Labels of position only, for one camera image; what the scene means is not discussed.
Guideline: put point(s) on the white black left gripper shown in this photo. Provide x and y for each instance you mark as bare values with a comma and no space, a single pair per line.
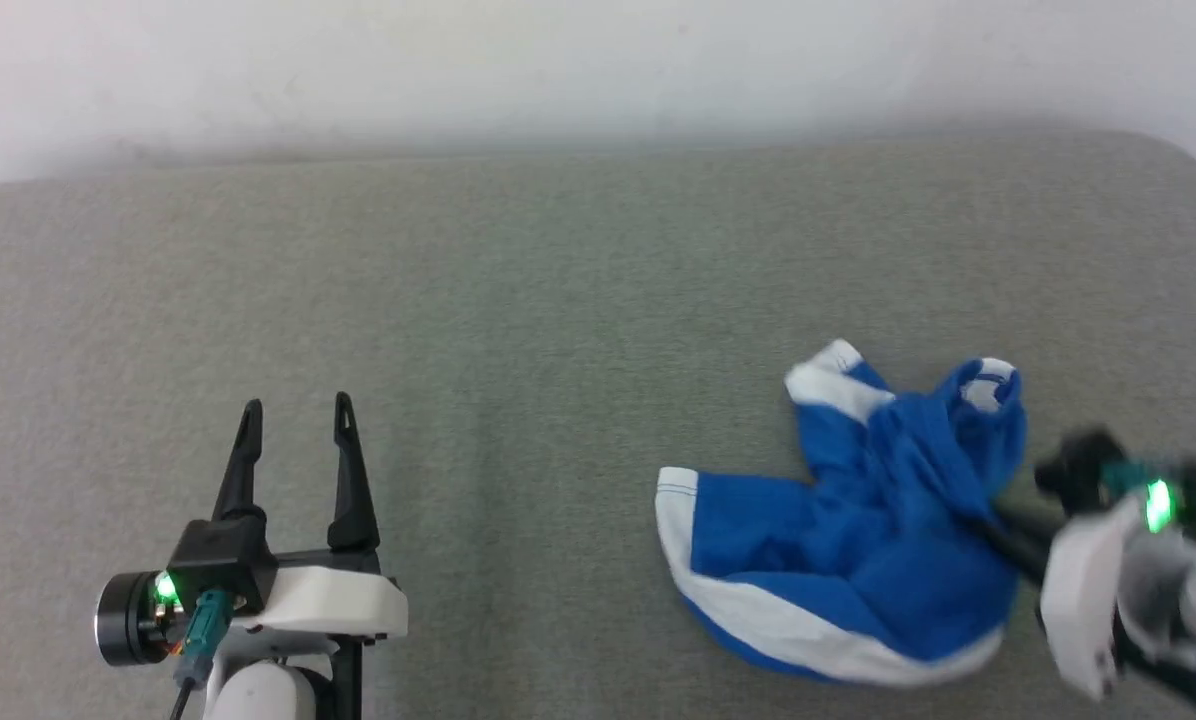
333,600

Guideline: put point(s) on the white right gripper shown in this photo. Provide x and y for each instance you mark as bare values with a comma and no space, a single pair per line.
1083,590

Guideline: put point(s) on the blue and white garment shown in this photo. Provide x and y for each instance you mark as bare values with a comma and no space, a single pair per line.
858,540

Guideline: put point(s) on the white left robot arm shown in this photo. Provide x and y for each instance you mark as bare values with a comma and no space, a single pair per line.
268,690

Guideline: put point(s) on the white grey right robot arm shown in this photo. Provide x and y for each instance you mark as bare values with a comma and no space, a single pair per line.
1183,610

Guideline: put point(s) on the black round left wrist module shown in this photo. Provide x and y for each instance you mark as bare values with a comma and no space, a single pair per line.
126,618

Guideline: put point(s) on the grey fabric sofa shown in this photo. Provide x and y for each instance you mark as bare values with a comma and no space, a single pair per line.
518,400

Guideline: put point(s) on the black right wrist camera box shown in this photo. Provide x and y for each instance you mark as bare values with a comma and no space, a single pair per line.
1078,468

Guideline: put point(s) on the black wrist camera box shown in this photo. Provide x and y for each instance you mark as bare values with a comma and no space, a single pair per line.
1078,468
220,560

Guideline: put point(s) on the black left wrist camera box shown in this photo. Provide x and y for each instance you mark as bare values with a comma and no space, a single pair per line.
220,560

